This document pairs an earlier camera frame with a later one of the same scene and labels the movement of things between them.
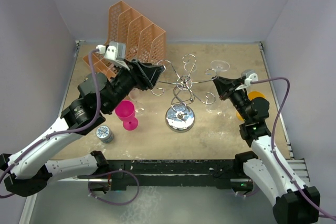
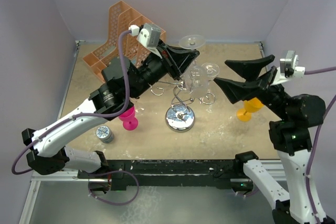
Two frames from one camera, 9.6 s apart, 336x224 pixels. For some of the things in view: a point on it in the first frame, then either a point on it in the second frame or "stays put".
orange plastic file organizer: (145, 42) stays put
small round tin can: (104, 134) stays put
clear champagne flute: (212, 100) -> (209, 71)
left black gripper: (144, 74) -> (177, 60)
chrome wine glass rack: (180, 117) stays put
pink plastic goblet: (125, 110) stays put
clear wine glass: (226, 108) -> (196, 80)
